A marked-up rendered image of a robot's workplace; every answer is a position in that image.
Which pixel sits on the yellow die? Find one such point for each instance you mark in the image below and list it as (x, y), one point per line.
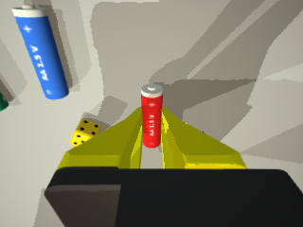
(84, 131)

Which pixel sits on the blue aa battery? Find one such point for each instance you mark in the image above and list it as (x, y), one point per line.
(42, 49)

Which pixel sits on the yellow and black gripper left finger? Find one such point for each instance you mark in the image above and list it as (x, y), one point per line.
(111, 147)

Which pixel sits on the green aa battery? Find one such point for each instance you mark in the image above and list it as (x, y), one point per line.
(3, 103)

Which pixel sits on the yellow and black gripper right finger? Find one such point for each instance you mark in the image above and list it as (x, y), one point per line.
(193, 148)

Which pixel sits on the red aa battery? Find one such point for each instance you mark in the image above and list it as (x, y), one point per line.
(151, 100)

